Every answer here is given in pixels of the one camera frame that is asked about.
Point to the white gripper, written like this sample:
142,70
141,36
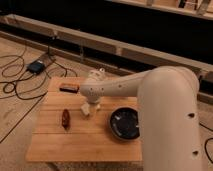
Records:
92,99

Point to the dark ceramic bowl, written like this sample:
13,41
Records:
123,123

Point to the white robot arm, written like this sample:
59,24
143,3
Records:
167,113

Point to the black rectangular block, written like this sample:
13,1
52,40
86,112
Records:
69,88

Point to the clear plastic bottle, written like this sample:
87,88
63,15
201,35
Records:
98,74

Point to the wooden table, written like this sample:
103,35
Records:
87,138

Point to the wooden beam frame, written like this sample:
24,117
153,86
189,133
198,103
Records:
109,46

